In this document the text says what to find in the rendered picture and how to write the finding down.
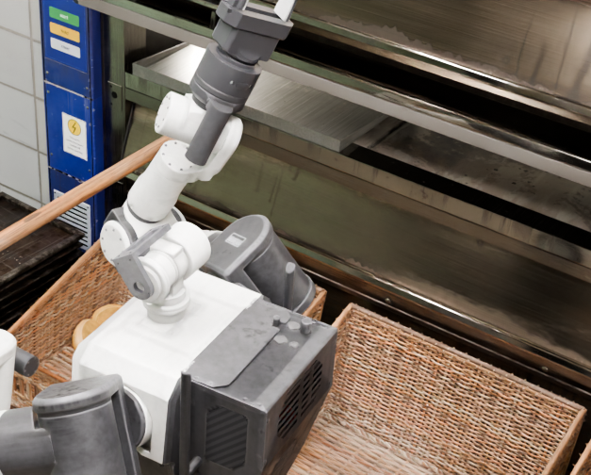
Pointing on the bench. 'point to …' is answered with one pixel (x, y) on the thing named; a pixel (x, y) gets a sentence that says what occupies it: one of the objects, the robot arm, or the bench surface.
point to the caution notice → (74, 136)
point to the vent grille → (76, 217)
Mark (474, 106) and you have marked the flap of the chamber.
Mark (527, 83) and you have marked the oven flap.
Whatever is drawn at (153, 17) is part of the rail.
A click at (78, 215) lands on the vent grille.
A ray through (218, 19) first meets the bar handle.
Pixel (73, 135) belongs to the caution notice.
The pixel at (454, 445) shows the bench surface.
